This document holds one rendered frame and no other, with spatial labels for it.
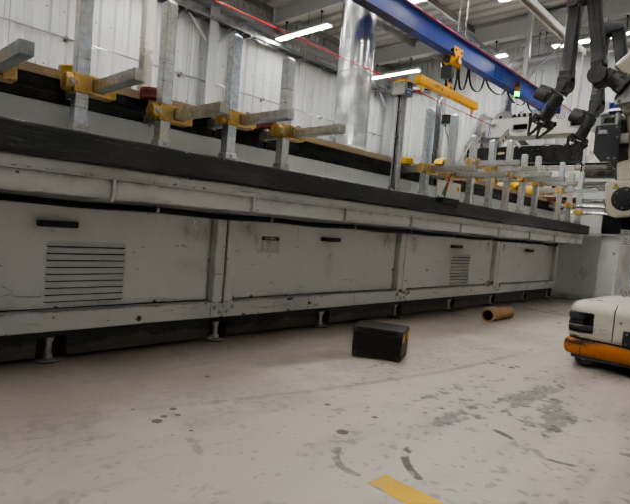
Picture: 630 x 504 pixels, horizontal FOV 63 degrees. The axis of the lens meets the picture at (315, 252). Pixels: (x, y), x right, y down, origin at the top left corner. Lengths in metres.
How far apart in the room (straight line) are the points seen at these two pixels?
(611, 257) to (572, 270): 0.40
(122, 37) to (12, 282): 8.33
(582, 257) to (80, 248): 4.55
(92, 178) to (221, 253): 0.67
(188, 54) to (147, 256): 8.73
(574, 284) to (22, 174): 4.81
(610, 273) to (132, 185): 4.39
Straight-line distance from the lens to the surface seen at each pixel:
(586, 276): 5.42
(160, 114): 1.66
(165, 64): 1.70
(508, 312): 3.50
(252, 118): 1.77
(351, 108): 7.08
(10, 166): 1.52
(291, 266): 2.35
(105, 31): 9.76
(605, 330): 2.40
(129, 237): 1.89
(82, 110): 1.57
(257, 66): 11.42
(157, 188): 1.67
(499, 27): 12.17
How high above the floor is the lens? 0.50
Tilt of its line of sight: 3 degrees down
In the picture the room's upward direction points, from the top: 5 degrees clockwise
